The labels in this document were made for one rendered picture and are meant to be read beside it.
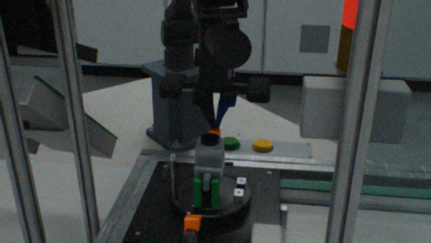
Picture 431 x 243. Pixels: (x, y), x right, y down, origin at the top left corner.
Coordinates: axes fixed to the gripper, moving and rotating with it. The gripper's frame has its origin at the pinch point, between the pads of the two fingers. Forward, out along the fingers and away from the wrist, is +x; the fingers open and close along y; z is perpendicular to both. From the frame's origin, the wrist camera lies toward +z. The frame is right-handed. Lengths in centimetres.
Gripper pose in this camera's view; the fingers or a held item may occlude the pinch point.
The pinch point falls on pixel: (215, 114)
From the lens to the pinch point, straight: 81.3
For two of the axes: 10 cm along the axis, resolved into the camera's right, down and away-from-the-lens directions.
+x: 0.0, 8.9, 4.5
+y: -9.9, -0.6, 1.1
